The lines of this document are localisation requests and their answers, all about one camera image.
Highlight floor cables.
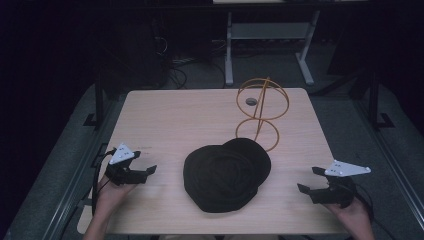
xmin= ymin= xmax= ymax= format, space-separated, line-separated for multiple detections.
xmin=153 ymin=33 xmax=228 ymax=90

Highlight person's left hand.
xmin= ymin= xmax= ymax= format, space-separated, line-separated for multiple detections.
xmin=95 ymin=174 xmax=138 ymax=215

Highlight black frame post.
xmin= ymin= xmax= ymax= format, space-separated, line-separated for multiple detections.
xmin=83 ymin=68 xmax=106 ymax=128
xmin=368 ymin=68 xmax=396 ymax=132

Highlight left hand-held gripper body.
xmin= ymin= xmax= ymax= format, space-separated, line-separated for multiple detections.
xmin=104 ymin=143 xmax=148 ymax=187

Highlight orange wire hat stand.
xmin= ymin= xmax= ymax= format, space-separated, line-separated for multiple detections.
xmin=234 ymin=76 xmax=291 ymax=153

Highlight aluminium frame rail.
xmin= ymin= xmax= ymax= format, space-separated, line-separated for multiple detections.
xmin=41 ymin=99 xmax=116 ymax=240
xmin=353 ymin=99 xmax=424 ymax=231

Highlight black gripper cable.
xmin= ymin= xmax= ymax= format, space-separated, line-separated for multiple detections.
xmin=91 ymin=148 xmax=118 ymax=216
xmin=353 ymin=184 xmax=399 ymax=240

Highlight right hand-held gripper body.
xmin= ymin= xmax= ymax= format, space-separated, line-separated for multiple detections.
xmin=309 ymin=159 xmax=372 ymax=210

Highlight white metal stand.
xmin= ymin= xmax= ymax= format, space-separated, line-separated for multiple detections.
xmin=224 ymin=9 xmax=322 ymax=87

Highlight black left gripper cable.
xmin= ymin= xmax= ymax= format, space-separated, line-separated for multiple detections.
xmin=91 ymin=148 xmax=118 ymax=216

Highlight black cap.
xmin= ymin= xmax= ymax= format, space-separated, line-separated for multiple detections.
xmin=182 ymin=137 xmax=272 ymax=214

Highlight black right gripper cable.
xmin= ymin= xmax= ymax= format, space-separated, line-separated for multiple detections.
xmin=353 ymin=184 xmax=399 ymax=240

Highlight person's right hand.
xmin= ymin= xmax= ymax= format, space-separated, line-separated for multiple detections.
xmin=324 ymin=197 xmax=372 ymax=232

